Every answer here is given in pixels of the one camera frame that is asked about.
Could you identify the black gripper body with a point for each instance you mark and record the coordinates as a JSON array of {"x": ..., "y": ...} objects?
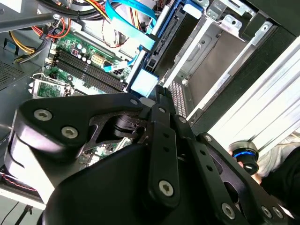
[{"x": 105, "y": 187}]

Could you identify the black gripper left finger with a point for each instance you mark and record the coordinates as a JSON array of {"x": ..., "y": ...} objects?
[{"x": 70, "y": 110}]

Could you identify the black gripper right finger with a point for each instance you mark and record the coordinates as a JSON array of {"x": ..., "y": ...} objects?
[{"x": 204, "y": 159}]

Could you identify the round black blue-ringed tool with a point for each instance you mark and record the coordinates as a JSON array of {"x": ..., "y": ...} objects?
[{"x": 245, "y": 146}]

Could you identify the hard disk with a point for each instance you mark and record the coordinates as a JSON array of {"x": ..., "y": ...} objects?
[{"x": 164, "y": 47}]

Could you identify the bare person hand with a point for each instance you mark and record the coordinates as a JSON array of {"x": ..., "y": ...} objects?
[{"x": 257, "y": 180}]

